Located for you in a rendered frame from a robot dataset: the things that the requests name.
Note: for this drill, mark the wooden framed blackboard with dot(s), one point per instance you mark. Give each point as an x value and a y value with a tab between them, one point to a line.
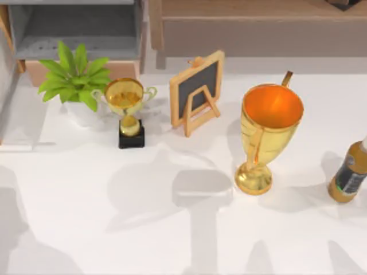
198	83

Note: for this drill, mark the small gold trophy black base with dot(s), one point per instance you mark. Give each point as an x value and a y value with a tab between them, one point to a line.
125	97

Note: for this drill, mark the large gold trophy cup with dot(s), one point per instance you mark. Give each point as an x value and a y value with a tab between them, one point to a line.
268	137

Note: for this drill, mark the pale wooden drawer front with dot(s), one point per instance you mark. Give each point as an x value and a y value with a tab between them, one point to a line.
120	68

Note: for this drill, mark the green plant in white pot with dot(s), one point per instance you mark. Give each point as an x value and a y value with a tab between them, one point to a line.
75	77

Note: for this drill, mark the wooden open shelf unit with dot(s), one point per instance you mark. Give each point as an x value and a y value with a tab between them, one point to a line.
258	34

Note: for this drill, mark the pulled-out drawer grey inside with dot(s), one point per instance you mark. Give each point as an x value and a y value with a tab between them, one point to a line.
80	31

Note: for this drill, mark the amber bottle with dark label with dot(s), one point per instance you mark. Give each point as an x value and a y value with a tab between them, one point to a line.
350	172

